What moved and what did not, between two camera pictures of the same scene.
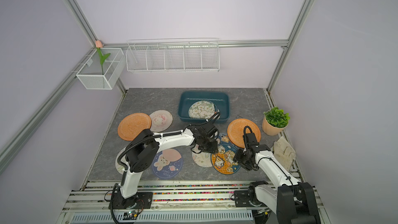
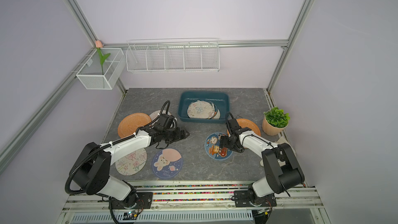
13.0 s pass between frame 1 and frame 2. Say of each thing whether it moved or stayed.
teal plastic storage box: stayed
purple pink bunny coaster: stayed
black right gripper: moved
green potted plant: stayed
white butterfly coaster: moved
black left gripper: moved
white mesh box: stayed
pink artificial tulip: stayed
